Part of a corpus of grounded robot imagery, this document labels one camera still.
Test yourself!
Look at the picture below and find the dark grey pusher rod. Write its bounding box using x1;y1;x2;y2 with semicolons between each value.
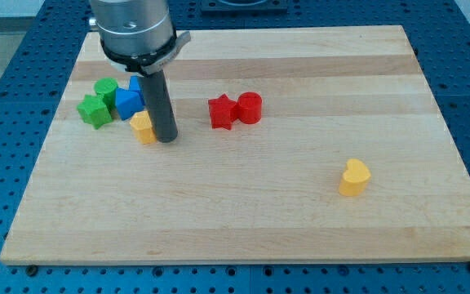
138;70;178;143

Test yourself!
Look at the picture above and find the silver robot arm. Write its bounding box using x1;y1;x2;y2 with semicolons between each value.
90;0;192;143

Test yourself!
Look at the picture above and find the yellow heart block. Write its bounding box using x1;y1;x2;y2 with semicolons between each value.
338;158;371;197

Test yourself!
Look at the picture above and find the blue block behind rod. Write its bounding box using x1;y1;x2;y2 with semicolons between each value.
128;75;145;105

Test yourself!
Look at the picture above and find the yellow hexagon block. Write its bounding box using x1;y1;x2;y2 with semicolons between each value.
130;110;157;145

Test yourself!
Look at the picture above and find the blue cube block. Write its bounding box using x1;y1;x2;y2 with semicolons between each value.
115;88;144;120

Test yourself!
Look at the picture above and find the green cylinder block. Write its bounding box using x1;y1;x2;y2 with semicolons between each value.
93;78;118;110

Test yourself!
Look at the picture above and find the red star block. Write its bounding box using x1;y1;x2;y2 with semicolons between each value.
208;94;238;130

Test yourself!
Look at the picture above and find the green star block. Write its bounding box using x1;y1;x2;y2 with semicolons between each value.
77;95;113;129

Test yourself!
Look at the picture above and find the red cylinder block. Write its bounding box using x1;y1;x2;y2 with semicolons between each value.
237;92;263;124

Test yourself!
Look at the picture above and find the wooden board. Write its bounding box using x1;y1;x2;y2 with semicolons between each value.
0;25;470;265

